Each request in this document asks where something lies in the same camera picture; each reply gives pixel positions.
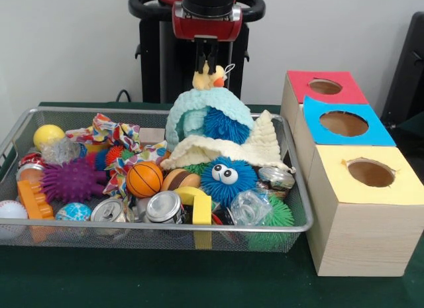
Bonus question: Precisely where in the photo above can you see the wooden box with three holes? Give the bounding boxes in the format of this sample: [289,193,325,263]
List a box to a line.
[280,71,424,277]

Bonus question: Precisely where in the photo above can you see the orange plastic block toy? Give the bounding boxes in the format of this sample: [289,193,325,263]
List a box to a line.
[17,181,55,221]

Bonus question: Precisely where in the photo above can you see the black chair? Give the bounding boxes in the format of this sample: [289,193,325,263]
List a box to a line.
[381,12,424,164]

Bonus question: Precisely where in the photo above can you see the dark green table cloth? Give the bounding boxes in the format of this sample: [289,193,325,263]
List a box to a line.
[0,101,424,308]

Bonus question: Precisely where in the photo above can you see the mint green waffle cloth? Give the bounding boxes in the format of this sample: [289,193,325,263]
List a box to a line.
[165,87,254,150]

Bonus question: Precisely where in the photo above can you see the green spiky ball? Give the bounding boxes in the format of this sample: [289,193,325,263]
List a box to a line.
[248,195,295,250]

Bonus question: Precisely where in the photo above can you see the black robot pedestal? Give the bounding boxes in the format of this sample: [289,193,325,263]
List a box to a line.
[129,0,266,103]

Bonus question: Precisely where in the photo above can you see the blue fuzzy ball with eyes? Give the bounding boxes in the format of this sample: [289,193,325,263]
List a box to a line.
[200,156,258,208]

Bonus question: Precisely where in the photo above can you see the cream yellow waffle cloth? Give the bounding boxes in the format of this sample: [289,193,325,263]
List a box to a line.
[160,110,295,173]

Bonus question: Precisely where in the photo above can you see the white baseball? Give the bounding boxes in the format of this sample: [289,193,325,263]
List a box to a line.
[0,200,28,240]

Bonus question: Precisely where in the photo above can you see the colourful patterned cloth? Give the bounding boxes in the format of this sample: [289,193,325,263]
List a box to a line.
[66,113,142,154]
[103,142,168,196]

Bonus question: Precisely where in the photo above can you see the yellow plush duck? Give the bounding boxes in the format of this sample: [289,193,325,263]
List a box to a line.
[192,62,236,91]

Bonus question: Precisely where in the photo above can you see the yellow plastic block toy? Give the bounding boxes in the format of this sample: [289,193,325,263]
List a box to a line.
[174,186,213,226]

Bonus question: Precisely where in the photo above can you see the blue spiky ball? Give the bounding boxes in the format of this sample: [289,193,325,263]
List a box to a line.
[202,107,252,145]

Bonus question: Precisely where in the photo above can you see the globe print ball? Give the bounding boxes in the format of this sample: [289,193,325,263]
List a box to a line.
[56,202,92,222]

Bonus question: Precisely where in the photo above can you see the wooden cube block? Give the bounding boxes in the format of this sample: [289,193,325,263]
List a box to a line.
[138,128,166,147]

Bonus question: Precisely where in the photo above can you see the yellow ball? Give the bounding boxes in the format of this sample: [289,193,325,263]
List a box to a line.
[33,125,66,150]

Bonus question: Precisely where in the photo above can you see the shallow wire mesh bin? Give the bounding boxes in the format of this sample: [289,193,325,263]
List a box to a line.
[0,107,314,252]

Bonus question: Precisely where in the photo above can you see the purple spiky ball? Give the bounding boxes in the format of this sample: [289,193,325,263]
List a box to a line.
[41,159,108,204]

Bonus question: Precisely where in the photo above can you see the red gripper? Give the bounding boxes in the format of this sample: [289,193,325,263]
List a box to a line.
[172,5,243,74]

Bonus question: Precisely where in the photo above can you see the silver metal can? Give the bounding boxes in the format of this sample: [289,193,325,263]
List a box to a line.
[144,191,184,224]

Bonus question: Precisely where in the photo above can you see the small orange basketball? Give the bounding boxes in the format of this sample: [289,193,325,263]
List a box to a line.
[126,161,164,198]

